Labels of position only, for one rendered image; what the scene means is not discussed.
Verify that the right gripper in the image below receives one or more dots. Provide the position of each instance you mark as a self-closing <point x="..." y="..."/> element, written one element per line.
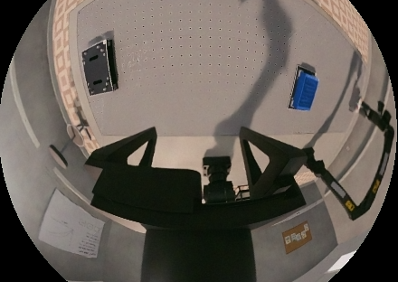
<point x="370" y="116"/>

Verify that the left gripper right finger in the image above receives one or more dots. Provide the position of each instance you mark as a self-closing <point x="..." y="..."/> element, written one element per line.
<point x="285" y="161"/>

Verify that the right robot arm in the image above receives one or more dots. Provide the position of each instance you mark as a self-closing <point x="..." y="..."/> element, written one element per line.
<point x="318" y="167"/>

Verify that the blue tube carrier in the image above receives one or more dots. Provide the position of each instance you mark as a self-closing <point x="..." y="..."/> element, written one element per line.
<point x="303" y="87"/>

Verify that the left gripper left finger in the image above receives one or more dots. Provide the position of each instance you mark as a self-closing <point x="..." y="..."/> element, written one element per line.
<point x="119" y="151"/>

